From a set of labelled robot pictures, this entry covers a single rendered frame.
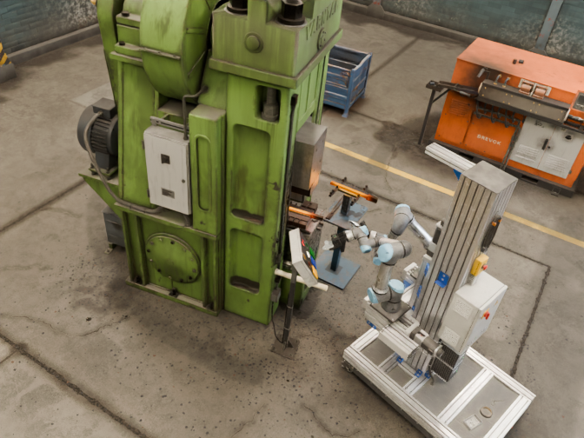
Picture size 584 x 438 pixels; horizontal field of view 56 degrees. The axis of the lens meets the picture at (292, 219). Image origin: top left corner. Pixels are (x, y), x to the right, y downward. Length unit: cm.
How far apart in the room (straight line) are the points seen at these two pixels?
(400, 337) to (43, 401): 270
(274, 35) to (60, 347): 307
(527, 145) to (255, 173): 428
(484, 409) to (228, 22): 331
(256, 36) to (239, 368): 263
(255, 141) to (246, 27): 82
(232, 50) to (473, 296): 221
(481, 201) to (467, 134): 417
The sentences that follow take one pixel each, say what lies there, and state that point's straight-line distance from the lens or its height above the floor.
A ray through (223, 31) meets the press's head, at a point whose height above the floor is 255.
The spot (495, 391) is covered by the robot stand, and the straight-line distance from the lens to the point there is 473.
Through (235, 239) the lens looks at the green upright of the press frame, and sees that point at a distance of 442.
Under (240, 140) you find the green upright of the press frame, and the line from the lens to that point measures 387.
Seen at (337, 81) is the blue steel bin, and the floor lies 49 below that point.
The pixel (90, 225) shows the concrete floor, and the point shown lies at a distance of 600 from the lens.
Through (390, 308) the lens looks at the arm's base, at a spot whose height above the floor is 86.
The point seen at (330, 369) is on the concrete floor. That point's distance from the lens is 470.
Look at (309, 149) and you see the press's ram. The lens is 392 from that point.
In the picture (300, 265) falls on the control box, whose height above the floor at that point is 115.
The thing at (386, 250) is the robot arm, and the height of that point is 145.
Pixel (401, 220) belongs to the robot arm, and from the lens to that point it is 412.
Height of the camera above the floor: 381
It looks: 40 degrees down
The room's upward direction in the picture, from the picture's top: 6 degrees clockwise
